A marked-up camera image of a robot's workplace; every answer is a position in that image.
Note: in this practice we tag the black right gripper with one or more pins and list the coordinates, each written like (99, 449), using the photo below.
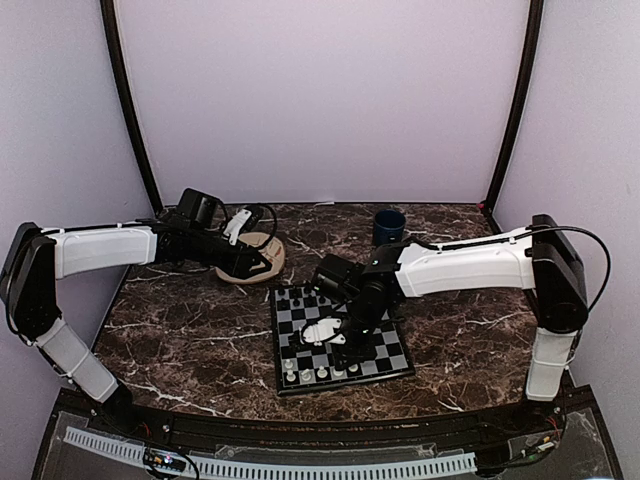
(353, 356)

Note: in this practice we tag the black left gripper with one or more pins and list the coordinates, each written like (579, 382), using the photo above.
(239, 265)

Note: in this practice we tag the white chess bishop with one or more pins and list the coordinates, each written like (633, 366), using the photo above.
(321, 372)

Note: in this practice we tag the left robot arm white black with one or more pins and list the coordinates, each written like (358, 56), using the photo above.
(56, 283)

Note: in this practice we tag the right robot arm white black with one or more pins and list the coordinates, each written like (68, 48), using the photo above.
(539, 258)

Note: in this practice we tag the small green circuit board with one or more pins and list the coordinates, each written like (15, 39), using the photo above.
(162, 460)

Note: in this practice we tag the black and white chessboard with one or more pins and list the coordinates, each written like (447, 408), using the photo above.
(292, 306)

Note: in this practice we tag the cream plate with bird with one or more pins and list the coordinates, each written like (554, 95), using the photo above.
(274, 254)

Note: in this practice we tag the blue enamel mug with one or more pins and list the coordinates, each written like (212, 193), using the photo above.
(388, 227)

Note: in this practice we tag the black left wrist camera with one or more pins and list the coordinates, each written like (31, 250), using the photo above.
(198, 208)

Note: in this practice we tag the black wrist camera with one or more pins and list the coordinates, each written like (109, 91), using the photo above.
(336, 278)
(198, 208)

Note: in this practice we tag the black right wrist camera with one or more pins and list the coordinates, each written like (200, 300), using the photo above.
(336, 278)

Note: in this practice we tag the black front rail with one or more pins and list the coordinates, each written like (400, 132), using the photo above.
(467, 429)

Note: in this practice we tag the white slotted cable duct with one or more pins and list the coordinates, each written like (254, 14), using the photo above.
(261, 463)

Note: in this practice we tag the black left frame post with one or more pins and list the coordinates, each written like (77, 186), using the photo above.
(124, 92)

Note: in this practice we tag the black frame post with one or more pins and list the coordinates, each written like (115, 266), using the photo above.
(523, 79)
(124, 92)

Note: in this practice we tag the black right frame post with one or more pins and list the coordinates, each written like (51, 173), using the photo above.
(523, 79)

